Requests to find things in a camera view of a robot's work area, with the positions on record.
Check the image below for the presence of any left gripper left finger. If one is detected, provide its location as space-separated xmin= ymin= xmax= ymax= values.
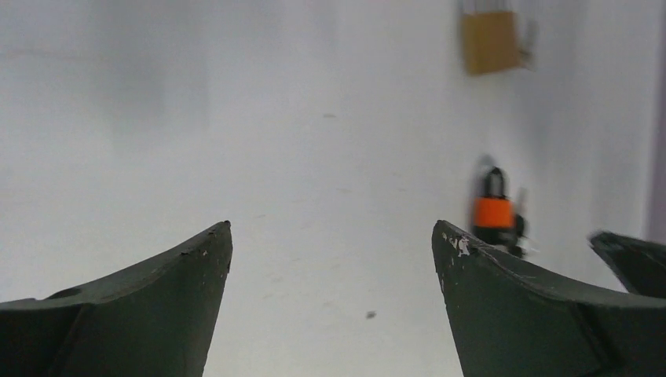
xmin=1 ymin=221 xmax=232 ymax=376

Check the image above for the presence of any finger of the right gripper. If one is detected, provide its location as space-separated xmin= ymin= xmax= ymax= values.
xmin=589 ymin=231 xmax=665 ymax=298

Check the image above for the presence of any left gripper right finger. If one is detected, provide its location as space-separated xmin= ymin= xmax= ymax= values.
xmin=432 ymin=220 xmax=665 ymax=376

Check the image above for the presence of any orange black padlock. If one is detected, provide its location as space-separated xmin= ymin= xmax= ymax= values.
xmin=471 ymin=154 xmax=517 ymax=250

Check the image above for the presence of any large brass padlock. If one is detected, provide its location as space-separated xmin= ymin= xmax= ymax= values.
xmin=461 ymin=1 xmax=521 ymax=76

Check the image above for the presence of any black keys bunch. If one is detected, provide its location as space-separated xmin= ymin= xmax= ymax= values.
xmin=509 ymin=187 xmax=529 ymax=259

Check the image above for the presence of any silver key of large padlock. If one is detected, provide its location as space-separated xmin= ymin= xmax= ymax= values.
xmin=519 ymin=20 xmax=538 ymax=71

